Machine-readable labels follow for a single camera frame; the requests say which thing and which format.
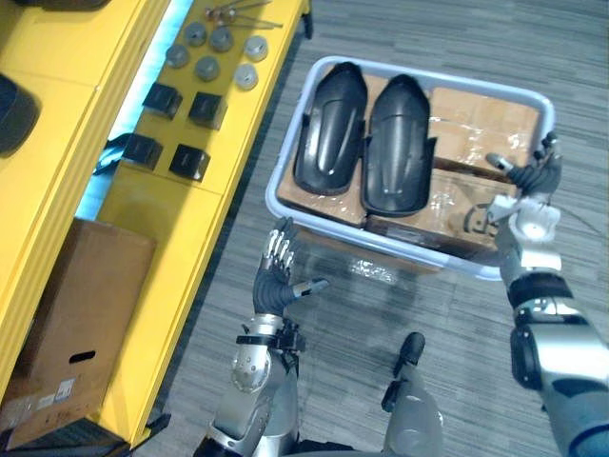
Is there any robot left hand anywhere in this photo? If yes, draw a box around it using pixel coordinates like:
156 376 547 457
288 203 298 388
252 216 330 318

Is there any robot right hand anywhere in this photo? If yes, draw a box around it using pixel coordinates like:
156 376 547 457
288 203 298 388
484 131 563 197

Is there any black shelf foot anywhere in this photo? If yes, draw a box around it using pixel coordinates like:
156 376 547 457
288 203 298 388
144 412 173 440

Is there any yellow shelf unit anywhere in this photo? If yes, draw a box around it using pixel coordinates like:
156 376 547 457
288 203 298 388
0 0 315 451

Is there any taped cardboard box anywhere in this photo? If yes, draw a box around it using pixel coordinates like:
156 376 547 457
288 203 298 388
277 66 382 228
426 87 544 181

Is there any pale plastic bin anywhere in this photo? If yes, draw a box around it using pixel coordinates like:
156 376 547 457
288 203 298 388
265 55 557 281

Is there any printed cardboard box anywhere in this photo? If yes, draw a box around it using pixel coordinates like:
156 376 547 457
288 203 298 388
365 166 521 266

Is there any black plastic housing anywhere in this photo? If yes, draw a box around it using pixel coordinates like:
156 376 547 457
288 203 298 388
12 0 111 11
292 61 370 197
360 73 438 219
0 73 42 159

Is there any robot dark foot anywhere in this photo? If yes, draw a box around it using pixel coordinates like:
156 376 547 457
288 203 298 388
392 331 426 380

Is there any small black box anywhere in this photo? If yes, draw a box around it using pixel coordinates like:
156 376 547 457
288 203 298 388
121 133 165 171
187 91 228 131
142 82 184 120
168 144 211 183

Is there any robot silver leg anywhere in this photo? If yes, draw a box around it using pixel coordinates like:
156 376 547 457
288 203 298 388
380 366 446 457

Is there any grey metal cylinder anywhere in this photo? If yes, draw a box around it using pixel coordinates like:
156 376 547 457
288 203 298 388
194 54 222 83
165 43 191 70
209 26 235 53
244 34 270 63
184 21 207 48
233 63 260 91

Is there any thin metal rod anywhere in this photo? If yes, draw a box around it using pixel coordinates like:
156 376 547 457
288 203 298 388
205 0 275 15
208 11 285 30

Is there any large cardboard box with handle hole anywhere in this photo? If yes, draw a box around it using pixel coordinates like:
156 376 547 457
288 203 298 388
0 217 158 449

